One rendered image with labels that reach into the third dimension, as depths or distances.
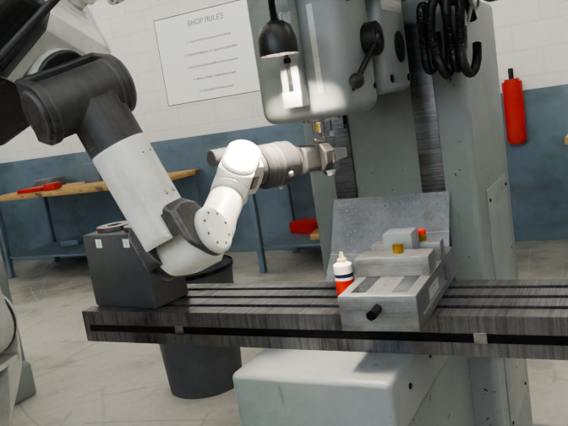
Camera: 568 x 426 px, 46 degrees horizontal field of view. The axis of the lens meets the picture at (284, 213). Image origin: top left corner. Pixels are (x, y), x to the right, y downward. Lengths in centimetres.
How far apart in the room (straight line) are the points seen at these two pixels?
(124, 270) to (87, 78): 74
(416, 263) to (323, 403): 32
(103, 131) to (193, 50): 563
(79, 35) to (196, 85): 551
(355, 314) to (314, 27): 55
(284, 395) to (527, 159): 444
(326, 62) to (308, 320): 53
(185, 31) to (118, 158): 570
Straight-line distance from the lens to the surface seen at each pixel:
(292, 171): 131
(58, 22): 112
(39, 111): 102
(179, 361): 336
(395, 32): 157
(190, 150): 673
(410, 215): 175
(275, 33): 121
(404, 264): 132
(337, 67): 131
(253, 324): 147
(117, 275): 171
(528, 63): 554
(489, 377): 187
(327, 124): 140
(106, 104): 104
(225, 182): 119
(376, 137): 177
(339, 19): 132
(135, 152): 102
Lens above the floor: 134
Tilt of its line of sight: 9 degrees down
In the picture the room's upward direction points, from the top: 9 degrees counter-clockwise
